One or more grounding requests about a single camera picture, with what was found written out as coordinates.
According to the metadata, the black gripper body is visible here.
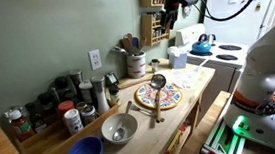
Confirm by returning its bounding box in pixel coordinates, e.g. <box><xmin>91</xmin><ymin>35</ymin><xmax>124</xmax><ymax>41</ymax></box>
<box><xmin>162</xmin><ymin>0</ymin><xmax>184</xmax><ymax>14</ymax></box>

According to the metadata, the large wooden spice rack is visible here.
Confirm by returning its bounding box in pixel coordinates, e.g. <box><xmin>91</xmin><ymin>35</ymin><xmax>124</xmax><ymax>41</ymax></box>
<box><xmin>138</xmin><ymin>11</ymin><xmax>175</xmax><ymax>49</ymax></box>

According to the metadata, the small bottle yellow label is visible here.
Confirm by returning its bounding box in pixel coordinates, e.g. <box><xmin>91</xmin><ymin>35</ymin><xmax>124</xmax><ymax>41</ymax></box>
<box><xmin>107</xmin><ymin>84</ymin><xmax>122</xmax><ymax>108</ymax></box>

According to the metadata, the tall bottle black cap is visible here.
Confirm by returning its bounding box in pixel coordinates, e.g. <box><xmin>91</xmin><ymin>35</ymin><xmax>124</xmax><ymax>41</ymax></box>
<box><xmin>53</xmin><ymin>75</ymin><xmax>72</xmax><ymax>102</ymax></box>

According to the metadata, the dark sauce bottle white label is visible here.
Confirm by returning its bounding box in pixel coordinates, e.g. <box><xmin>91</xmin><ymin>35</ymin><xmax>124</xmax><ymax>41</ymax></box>
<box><xmin>23</xmin><ymin>100</ymin><xmax>49</xmax><ymax>135</ymax></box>

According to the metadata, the hot sauce bottle white cap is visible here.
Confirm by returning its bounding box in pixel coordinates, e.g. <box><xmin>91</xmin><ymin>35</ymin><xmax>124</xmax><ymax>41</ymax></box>
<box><xmin>8</xmin><ymin>107</ymin><xmax>37</xmax><ymax>143</ymax></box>

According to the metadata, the white tissue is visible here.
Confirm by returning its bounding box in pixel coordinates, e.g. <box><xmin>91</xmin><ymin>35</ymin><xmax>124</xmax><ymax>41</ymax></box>
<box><xmin>166</xmin><ymin>45</ymin><xmax>185</xmax><ymax>57</ymax></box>

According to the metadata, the brown wooden spoon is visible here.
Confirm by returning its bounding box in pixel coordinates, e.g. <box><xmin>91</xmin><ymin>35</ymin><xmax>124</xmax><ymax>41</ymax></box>
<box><xmin>136</xmin><ymin>36</ymin><xmax>148</xmax><ymax>52</ymax></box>

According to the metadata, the blue utensil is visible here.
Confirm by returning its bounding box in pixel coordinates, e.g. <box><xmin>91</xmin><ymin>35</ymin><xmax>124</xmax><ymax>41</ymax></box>
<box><xmin>130</xmin><ymin>36</ymin><xmax>140</xmax><ymax>51</ymax></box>

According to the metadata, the blue kettle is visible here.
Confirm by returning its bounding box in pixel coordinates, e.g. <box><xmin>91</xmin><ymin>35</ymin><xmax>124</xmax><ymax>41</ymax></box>
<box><xmin>188</xmin><ymin>32</ymin><xmax>214</xmax><ymax>57</ymax></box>

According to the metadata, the light blue tissue box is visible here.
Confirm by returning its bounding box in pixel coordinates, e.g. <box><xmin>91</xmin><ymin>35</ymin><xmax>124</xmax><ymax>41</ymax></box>
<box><xmin>168</xmin><ymin>51</ymin><xmax>190</xmax><ymax>70</ymax></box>

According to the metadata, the silver metal pot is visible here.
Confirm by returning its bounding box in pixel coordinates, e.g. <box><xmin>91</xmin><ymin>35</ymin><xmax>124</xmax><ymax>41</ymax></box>
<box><xmin>206</xmin><ymin>33</ymin><xmax>218</xmax><ymax>47</ymax></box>

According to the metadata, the light wooden spatula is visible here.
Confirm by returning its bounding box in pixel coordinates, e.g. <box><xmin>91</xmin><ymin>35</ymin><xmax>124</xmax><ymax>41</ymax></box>
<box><xmin>121</xmin><ymin>35</ymin><xmax>134</xmax><ymax>56</ymax></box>

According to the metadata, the small shaker jar black lid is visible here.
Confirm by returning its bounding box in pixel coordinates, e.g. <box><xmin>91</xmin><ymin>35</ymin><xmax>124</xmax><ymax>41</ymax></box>
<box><xmin>150</xmin><ymin>58</ymin><xmax>161</xmax><ymax>74</ymax></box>

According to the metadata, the white plastic spatula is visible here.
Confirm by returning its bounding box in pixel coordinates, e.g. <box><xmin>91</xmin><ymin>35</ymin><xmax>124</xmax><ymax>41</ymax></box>
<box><xmin>192</xmin><ymin>58</ymin><xmax>210</xmax><ymax>75</ymax></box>

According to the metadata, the white red utensil crock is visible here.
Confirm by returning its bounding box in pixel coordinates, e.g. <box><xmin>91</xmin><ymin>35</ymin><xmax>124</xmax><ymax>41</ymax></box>
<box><xmin>124</xmin><ymin>50</ymin><xmax>149</xmax><ymax>80</ymax></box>

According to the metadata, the silver metal utensil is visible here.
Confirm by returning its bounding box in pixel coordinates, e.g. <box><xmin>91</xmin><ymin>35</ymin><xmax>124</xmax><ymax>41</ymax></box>
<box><xmin>110</xmin><ymin>44</ymin><xmax>129</xmax><ymax>56</ymax></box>

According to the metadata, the crumpled white cloth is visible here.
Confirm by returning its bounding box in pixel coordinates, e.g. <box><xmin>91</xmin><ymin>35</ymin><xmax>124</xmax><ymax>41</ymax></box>
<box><xmin>168</xmin><ymin>66</ymin><xmax>202</xmax><ymax>92</ymax></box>

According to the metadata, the white refrigerator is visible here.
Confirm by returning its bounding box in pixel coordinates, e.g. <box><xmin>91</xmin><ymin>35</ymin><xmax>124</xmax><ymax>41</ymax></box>
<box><xmin>200</xmin><ymin>0</ymin><xmax>275</xmax><ymax>52</ymax></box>

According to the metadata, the black stove burner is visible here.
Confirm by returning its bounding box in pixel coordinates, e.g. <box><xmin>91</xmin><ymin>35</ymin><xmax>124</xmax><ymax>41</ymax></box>
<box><xmin>218</xmin><ymin>43</ymin><xmax>244</xmax><ymax>53</ymax></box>
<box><xmin>215</xmin><ymin>52</ymin><xmax>239</xmax><ymax>63</ymax></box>

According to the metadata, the white stove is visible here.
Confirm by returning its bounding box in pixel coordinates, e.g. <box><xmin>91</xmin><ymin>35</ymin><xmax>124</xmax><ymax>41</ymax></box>
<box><xmin>172</xmin><ymin>18</ymin><xmax>255</xmax><ymax>117</ymax></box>

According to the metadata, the colourful patterned plate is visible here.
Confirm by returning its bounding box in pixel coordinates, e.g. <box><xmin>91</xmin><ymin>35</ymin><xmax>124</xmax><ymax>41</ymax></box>
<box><xmin>132</xmin><ymin>79</ymin><xmax>184</xmax><ymax>113</ymax></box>

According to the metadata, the black kitchen timer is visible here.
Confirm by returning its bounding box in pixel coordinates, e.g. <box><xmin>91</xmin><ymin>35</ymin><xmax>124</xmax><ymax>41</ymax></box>
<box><xmin>104</xmin><ymin>71</ymin><xmax>120</xmax><ymax>88</ymax></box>

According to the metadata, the metal fork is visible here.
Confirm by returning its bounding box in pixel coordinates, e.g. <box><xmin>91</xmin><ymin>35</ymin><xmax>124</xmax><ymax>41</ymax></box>
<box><xmin>129</xmin><ymin>103</ymin><xmax>157</xmax><ymax>120</ymax></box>

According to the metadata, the steel pepper mill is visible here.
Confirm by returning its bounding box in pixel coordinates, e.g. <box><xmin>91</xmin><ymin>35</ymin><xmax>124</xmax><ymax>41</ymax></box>
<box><xmin>89</xmin><ymin>75</ymin><xmax>112</xmax><ymax>116</ymax></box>

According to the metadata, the white lid spice container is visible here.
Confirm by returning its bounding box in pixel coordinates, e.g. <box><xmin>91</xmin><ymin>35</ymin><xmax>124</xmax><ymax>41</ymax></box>
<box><xmin>78</xmin><ymin>79</ymin><xmax>96</xmax><ymax>106</ymax></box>

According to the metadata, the tall jar silver lid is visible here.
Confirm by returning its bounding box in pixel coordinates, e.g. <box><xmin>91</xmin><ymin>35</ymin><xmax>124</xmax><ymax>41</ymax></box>
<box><xmin>68</xmin><ymin>69</ymin><xmax>86</xmax><ymax>94</ymax></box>

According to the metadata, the white ceramic bowl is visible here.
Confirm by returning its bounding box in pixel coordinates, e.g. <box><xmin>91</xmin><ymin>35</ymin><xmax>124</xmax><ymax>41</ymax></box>
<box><xmin>100</xmin><ymin>111</ymin><xmax>140</xmax><ymax>147</ymax></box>

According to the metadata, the small jar metal lid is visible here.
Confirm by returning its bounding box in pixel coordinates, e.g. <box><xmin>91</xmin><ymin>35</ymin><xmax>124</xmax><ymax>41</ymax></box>
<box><xmin>79</xmin><ymin>104</ymin><xmax>100</xmax><ymax>127</ymax></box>

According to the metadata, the metal spoon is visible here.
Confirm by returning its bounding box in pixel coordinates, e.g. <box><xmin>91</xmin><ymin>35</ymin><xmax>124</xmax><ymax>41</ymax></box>
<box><xmin>109</xmin><ymin>100</ymin><xmax>137</xmax><ymax>142</ymax></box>

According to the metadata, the red yellow package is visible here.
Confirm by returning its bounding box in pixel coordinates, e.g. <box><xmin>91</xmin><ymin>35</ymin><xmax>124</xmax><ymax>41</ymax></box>
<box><xmin>153</xmin><ymin>121</ymin><xmax>193</xmax><ymax>154</ymax></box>

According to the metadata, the red lid spice jar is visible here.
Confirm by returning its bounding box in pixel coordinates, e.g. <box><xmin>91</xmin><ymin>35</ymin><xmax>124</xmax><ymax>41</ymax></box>
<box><xmin>56</xmin><ymin>99</ymin><xmax>78</xmax><ymax>120</ymax></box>

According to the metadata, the white spice shaker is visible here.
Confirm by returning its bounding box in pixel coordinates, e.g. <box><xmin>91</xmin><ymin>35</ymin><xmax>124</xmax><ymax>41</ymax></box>
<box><xmin>62</xmin><ymin>107</ymin><xmax>85</xmax><ymax>137</ymax></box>

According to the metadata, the dark jar black lid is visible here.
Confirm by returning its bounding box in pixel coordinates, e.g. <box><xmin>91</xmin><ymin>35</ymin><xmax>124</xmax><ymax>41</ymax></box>
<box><xmin>37</xmin><ymin>91</ymin><xmax>60</xmax><ymax>125</ymax></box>

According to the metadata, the wooden spice tray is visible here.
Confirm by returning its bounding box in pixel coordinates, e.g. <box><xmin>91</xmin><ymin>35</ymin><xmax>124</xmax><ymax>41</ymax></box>
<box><xmin>11</xmin><ymin>103</ymin><xmax>123</xmax><ymax>154</ymax></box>

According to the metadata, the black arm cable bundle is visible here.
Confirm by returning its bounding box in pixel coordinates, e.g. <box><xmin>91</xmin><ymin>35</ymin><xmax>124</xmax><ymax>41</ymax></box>
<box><xmin>187</xmin><ymin>0</ymin><xmax>274</xmax><ymax>25</ymax></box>

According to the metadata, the metal ladle wooden handle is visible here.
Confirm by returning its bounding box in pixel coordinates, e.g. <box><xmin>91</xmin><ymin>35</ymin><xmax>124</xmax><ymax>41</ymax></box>
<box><xmin>148</xmin><ymin>72</ymin><xmax>172</xmax><ymax>124</ymax></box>

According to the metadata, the white wall outlet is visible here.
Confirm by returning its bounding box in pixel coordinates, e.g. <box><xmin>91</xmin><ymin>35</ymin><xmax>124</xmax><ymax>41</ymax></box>
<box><xmin>88</xmin><ymin>48</ymin><xmax>103</xmax><ymax>71</ymax></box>

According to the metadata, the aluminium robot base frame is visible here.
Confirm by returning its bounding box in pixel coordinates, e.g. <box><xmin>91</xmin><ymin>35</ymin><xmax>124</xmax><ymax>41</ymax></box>
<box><xmin>195</xmin><ymin>106</ymin><xmax>275</xmax><ymax>154</ymax></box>

